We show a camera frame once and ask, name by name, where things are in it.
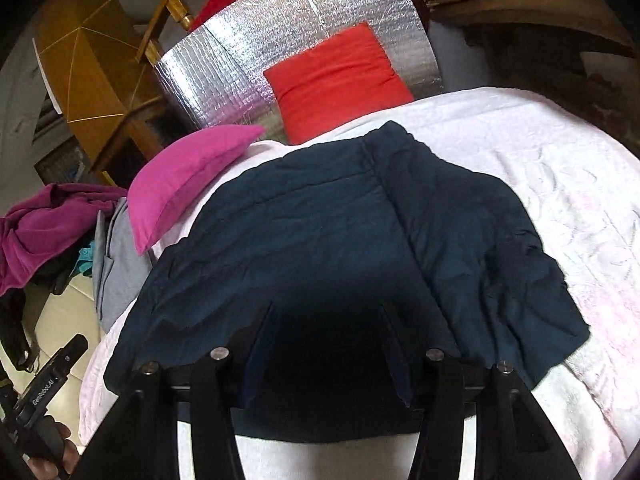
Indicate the silver foil insulation mat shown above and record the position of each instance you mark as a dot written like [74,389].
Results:
[215,75]

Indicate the small red cushion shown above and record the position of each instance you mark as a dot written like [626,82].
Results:
[343,78]

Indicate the maroon fleece garment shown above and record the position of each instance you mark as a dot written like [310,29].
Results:
[42,227]

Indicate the teal cloth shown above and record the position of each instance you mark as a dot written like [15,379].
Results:
[84,262]

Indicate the navy blue quilted jacket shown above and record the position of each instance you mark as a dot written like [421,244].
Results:
[329,273]

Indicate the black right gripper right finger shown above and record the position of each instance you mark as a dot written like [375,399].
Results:
[514,439]

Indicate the grey cloth garment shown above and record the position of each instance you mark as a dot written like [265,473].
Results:
[118,271]

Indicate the person's left hand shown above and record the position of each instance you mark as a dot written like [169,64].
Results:
[45,470]

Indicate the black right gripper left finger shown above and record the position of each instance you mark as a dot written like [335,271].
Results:
[138,438]

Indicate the magenta pillow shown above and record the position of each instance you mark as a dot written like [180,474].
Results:
[173,179]

